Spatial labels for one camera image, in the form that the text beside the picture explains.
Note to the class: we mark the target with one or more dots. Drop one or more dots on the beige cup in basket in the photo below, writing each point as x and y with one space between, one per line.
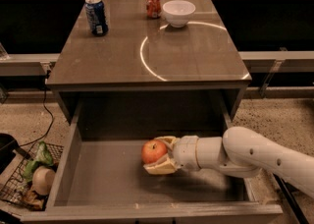
42 180

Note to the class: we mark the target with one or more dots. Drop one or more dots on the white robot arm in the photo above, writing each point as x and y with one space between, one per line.
240 153

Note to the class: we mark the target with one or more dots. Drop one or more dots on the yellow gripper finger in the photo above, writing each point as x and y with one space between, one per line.
163 166
169 141

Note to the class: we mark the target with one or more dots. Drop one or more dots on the black metal rod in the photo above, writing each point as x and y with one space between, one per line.
287 190

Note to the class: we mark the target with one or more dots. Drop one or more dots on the blue soda can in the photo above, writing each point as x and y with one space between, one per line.
95 12

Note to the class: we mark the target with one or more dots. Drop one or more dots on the grey cabinet with top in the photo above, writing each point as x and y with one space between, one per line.
139 54

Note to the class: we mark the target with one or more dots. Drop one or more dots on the white bowl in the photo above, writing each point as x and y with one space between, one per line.
178 12

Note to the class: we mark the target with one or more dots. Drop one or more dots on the orange soda can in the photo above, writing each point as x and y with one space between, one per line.
153 8

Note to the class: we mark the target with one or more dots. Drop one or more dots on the black object at left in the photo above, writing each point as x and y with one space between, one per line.
7 146

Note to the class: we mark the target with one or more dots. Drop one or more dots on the red apple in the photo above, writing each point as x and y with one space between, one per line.
152 151

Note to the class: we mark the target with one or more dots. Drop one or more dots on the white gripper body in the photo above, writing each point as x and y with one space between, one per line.
185 152

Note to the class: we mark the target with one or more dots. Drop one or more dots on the open grey top drawer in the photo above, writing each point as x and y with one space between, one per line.
100 178

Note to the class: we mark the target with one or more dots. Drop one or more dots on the green chip bag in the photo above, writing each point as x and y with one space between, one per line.
43 157

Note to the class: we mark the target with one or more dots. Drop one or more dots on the black wire basket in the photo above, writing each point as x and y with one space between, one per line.
18 191

